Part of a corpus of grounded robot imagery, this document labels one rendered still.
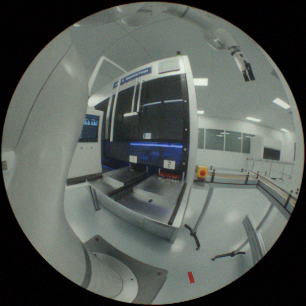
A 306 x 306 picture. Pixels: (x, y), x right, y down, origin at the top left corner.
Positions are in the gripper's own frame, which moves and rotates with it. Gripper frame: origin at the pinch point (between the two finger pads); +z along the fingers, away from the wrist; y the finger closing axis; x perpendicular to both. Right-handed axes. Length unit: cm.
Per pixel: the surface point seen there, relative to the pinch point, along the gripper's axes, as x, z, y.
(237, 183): 14, 74, -4
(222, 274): -13, 132, -88
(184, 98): 47.7, 1.0, 12.7
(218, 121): 44, 173, 477
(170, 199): 50, 40, -43
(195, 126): 44.3, 22.1, 1.3
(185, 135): 52, 25, -3
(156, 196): 57, 38, -45
